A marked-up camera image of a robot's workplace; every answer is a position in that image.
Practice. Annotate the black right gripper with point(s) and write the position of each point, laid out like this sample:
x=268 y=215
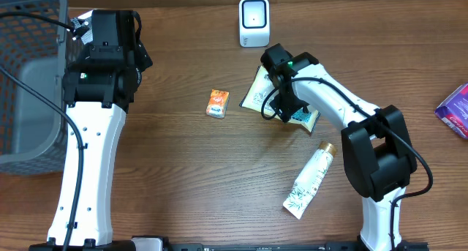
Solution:
x=284 y=108

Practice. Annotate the gold wet wipes pack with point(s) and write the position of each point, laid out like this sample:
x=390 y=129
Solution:
x=262 y=86

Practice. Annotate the small orange box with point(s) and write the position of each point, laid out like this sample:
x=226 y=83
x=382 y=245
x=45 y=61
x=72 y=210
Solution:
x=217 y=104

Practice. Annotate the white floral tube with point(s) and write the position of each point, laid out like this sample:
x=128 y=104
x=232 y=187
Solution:
x=307 y=184

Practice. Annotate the red purple snack packet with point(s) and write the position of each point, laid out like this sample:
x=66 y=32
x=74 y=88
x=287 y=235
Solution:
x=453 y=111

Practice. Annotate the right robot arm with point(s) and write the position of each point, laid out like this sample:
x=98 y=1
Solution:
x=377 y=150

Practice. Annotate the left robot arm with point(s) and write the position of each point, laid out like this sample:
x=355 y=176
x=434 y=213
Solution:
x=98 y=89

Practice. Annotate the white barcode scanner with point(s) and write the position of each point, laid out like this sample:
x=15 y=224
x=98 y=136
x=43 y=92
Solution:
x=254 y=23

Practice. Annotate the grey plastic mesh basket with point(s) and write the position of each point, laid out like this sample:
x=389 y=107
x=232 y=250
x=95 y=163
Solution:
x=34 y=136

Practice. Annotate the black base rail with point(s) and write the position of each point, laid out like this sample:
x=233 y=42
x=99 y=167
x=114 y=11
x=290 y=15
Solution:
x=163 y=244

